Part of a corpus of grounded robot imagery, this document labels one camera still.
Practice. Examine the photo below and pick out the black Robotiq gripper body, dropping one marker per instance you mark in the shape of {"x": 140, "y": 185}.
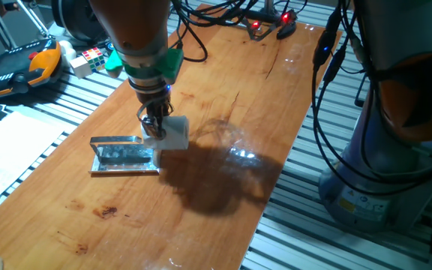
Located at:
{"x": 155, "y": 101}

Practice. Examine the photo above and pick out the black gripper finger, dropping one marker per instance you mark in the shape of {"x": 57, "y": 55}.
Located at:
{"x": 153, "y": 127}
{"x": 168, "y": 109}

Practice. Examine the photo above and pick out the white toilet paper roll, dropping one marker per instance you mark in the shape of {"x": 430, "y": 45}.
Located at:
{"x": 174, "y": 133}

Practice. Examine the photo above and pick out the shiny metal toilet paper holder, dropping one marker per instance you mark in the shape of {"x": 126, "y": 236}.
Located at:
{"x": 124, "y": 157}

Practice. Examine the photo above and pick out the colourful Rubik's cube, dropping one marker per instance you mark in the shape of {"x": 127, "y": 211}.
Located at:
{"x": 94, "y": 60}

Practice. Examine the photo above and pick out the plain white cube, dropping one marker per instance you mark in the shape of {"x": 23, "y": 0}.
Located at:
{"x": 80, "y": 68}

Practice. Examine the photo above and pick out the white rounded figure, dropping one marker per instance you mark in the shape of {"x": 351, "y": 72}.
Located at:
{"x": 67, "y": 50}

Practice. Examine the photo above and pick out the brown wooden board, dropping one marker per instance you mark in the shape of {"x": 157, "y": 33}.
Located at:
{"x": 126, "y": 232}

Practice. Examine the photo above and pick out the large black round spool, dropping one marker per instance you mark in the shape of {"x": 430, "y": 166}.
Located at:
{"x": 73, "y": 17}

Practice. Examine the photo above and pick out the black metal C-clamp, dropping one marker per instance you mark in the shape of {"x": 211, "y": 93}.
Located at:
{"x": 287, "y": 30}

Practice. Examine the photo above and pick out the black orange teach pendant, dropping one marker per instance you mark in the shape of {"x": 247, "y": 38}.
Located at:
{"x": 13, "y": 71}

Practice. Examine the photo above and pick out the white printed paper sheets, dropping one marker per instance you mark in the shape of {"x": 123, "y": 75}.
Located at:
{"x": 9, "y": 153}

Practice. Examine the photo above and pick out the black inline adapter blue light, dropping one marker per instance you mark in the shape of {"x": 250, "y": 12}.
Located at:
{"x": 324, "y": 48}

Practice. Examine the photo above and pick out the black plain inline adapter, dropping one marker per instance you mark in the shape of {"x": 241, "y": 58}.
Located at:
{"x": 334, "y": 64}

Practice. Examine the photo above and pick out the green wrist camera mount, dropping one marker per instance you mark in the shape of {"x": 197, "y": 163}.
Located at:
{"x": 173, "y": 63}

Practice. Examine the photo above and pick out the silver vertical post black base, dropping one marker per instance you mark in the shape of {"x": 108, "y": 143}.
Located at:
{"x": 269, "y": 5}

